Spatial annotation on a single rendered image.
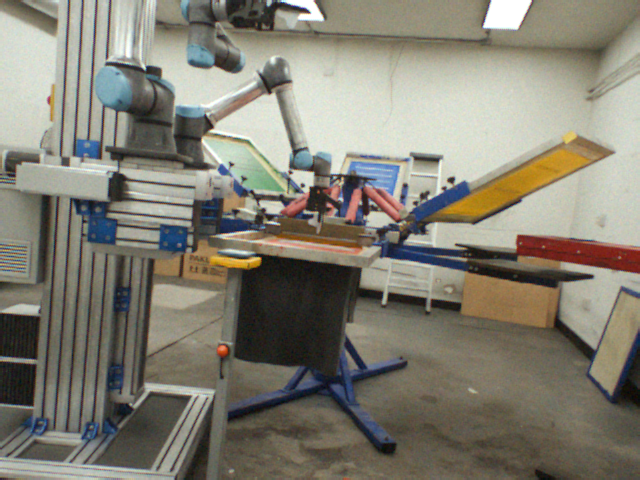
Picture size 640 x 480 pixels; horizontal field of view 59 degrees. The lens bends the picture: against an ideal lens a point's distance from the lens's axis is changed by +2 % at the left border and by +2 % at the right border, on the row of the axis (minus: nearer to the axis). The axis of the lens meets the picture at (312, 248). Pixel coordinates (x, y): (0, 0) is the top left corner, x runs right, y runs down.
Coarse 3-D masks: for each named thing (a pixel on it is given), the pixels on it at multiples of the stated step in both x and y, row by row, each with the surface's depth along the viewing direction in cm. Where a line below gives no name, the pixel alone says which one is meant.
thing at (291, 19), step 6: (282, 6) 148; (288, 6) 148; (294, 6) 148; (300, 6) 149; (276, 12) 149; (282, 12) 149; (288, 12) 149; (294, 12) 149; (300, 12) 149; (306, 12) 148; (288, 18) 149; (294, 18) 149; (288, 24) 149; (294, 24) 149
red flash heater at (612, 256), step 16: (528, 240) 240; (544, 240) 236; (560, 240) 232; (576, 240) 241; (528, 256) 240; (544, 256) 236; (560, 256) 232; (576, 256) 228; (592, 256) 224; (608, 256) 220; (624, 256) 216
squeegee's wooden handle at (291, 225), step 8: (288, 224) 253; (296, 224) 252; (304, 224) 252; (328, 224) 249; (336, 224) 249; (344, 224) 248; (280, 232) 254; (288, 232) 253; (296, 232) 253; (304, 232) 252; (312, 232) 251; (320, 232) 250; (328, 232) 249; (336, 232) 249; (344, 232) 248; (352, 232) 247; (360, 232) 247
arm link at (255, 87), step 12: (240, 84) 241; (252, 84) 239; (264, 84) 238; (228, 96) 239; (240, 96) 239; (252, 96) 241; (204, 108) 238; (216, 108) 239; (228, 108) 240; (240, 108) 243; (216, 120) 241; (204, 132) 241
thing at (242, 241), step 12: (216, 240) 199; (228, 240) 198; (240, 240) 197; (264, 252) 196; (276, 252) 195; (288, 252) 194; (300, 252) 193; (312, 252) 192; (324, 252) 191; (372, 252) 207; (348, 264) 190; (360, 264) 189
